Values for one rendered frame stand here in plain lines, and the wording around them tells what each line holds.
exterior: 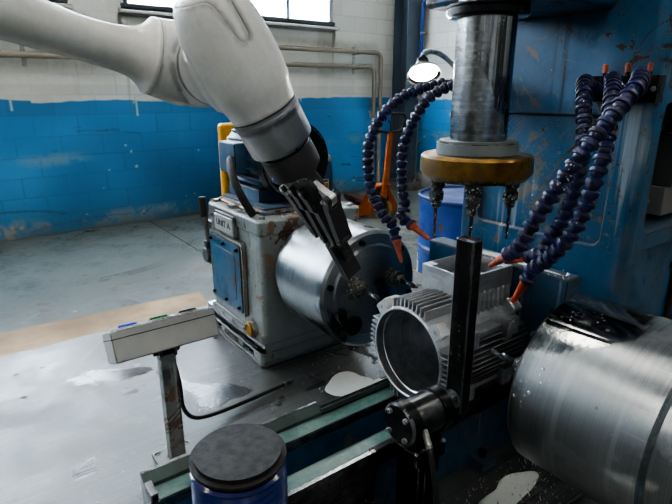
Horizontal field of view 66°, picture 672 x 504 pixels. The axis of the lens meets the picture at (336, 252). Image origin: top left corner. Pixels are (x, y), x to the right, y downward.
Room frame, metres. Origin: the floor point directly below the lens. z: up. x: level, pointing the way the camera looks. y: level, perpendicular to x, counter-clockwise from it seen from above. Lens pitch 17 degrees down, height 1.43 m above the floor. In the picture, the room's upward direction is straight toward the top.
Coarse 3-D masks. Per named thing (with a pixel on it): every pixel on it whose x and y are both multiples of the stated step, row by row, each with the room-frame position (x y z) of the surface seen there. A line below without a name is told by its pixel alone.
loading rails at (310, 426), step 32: (384, 384) 0.83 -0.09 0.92; (288, 416) 0.72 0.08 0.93; (320, 416) 0.74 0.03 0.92; (352, 416) 0.75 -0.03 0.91; (480, 416) 0.79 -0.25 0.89; (288, 448) 0.67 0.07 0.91; (320, 448) 0.71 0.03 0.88; (352, 448) 0.66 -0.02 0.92; (384, 448) 0.65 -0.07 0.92; (448, 448) 0.74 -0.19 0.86; (480, 448) 0.78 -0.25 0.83; (160, 480) 0.59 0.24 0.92; (288, 480) 0.59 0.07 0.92; (320, 480) 0.58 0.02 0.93; (352, 480) 0.61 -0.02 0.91; (384, 480) 0.66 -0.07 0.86
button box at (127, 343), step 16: (160, 320) 0.77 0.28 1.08; (176, 320) 0.78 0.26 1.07; (192, 320) 0.80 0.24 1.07; (208, 320) 0.81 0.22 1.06; (112, 336) 0.72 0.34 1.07; (128, 336) 0.74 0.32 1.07; (144, 336) 0.75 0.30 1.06; (160, 336) 0.76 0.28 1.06; (176, 336) 0.77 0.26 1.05; (192, 336) 0.78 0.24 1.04; (208, 336) 0.80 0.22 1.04; (112, 352) 0.72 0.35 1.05; (128, 352) 0.72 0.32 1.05; (144, 352) 0.74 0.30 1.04
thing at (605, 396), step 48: (576, 336) 0.58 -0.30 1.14; (624, 336) 0.56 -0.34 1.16; (528, 384) 0.57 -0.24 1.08; (576, 384) 0.54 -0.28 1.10; (624, 384) 0.51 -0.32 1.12; (528, 432) 0.56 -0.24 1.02; (576, 432) 0.51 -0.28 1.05; (624, 432) 0.48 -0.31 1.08; (576, 480) 0.52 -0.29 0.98; (624, 480) 0.47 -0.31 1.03
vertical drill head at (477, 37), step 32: (480, 32) 0.82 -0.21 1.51; (512, 32) 0.82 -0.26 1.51; (480, 64) 0.82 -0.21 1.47; (512, 64) 0.83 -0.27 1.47; (480, 96) 0.82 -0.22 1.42; (480, 128) 0.81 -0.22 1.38; (448, 160) 0.79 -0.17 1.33; (480, 160) 0.77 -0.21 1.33; (512, 160) 0.78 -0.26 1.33; (480, 192) 0.79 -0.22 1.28; (512, 192) 0.85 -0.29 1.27
